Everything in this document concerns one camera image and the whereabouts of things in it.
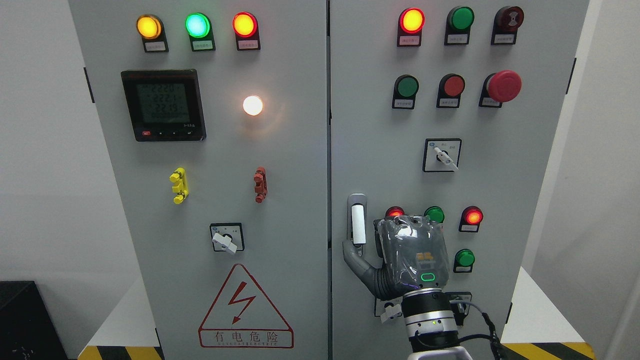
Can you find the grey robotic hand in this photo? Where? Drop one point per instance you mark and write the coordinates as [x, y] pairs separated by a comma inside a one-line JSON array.
[[414, 257]]

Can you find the silver door handle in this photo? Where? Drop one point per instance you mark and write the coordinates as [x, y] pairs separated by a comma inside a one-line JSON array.
[[357, 207]]

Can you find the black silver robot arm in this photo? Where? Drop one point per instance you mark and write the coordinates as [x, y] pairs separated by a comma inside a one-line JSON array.
[[431, 327]]

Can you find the green indicator lower middle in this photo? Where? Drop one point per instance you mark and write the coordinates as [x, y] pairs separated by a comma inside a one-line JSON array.
[[435, 214]]

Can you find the red lit indicator lower left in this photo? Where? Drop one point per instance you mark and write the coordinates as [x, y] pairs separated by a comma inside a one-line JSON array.
[[394, 211]]

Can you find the red lit indicator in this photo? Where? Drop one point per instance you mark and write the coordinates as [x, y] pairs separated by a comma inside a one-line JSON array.
[[394, 211], [471, 218]]

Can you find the green push button lower right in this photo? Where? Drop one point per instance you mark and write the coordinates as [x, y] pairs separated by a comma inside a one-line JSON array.
[[464, 261]]

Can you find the red lit indicator lower right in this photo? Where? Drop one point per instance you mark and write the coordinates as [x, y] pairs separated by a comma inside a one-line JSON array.
[[471, 218]]

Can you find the white platform with hazard stripes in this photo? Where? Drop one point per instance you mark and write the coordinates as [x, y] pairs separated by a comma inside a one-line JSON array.
[[535, 330]]

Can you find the green push button upper row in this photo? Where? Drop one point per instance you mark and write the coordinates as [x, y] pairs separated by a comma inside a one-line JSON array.
[[404, 92]]

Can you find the red terminal connector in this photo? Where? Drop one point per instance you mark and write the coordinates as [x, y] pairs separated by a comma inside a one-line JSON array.
[[260, 184]]

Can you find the red push button upper row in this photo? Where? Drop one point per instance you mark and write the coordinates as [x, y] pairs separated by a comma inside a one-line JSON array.
[[450, 88]]

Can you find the red electric hazard warning sticker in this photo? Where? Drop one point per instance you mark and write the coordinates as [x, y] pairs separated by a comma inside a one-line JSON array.
[[242, 315]]

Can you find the red emergency stop mushroom button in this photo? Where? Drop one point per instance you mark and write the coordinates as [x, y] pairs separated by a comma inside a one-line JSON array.
[[498, 88]]

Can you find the grey electrical cabinet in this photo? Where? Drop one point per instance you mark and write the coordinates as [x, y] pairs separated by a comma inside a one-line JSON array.
[[326, 72]]

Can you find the white glowing indicator light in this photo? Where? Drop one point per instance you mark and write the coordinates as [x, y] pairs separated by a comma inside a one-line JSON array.
[[253, 105]]

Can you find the red indicator light top right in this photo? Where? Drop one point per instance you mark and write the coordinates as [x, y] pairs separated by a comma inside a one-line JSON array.
[[409, 29]]

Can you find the red indicator light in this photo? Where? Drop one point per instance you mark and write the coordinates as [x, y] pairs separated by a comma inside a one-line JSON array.
[[409, 29], [246, 30]]

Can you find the green indicator light top right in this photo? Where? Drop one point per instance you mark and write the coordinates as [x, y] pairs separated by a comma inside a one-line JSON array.
[[458, 25]]

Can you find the green indicator light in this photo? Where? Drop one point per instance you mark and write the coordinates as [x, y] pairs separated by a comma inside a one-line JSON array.
[[198, 27], [458, 25]]

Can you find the yellow terminal connector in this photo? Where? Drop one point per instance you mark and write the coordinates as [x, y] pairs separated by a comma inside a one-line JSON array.
[[180, 185]]

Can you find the dark red buzzer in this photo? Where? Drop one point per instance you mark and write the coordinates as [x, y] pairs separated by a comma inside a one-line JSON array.
[[507, 21]]

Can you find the red indicator light top left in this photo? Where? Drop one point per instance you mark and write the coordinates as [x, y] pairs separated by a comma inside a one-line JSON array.
[[246, 30]]

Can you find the black digital power meter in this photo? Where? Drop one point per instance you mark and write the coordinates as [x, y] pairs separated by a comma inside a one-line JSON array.
[[164, 105]]

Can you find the green indicator light top left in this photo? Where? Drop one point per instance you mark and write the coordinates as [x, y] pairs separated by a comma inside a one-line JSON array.
[[198, 27]]

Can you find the yellow indicator light top left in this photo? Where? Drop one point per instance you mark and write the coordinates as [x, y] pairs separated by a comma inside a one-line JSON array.
[[152, 33]]

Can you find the black box at left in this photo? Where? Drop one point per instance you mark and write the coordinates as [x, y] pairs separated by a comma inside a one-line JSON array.
[[26, 329]]

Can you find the white selector switch bottom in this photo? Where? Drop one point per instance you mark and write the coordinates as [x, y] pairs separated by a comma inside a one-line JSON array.
[[388, 310]]

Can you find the white selector switch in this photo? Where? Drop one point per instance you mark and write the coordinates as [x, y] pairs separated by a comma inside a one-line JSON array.
[[441, 155], [388, 310]]

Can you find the black knob selector switch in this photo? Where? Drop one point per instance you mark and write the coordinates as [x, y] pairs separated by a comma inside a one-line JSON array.
[[460, 310]]

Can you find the white selector switch upper right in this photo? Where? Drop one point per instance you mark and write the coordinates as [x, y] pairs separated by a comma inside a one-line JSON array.
[[441, 155]]

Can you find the white selector switch left door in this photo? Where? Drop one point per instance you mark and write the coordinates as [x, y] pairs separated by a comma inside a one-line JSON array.
[[227, 237]]

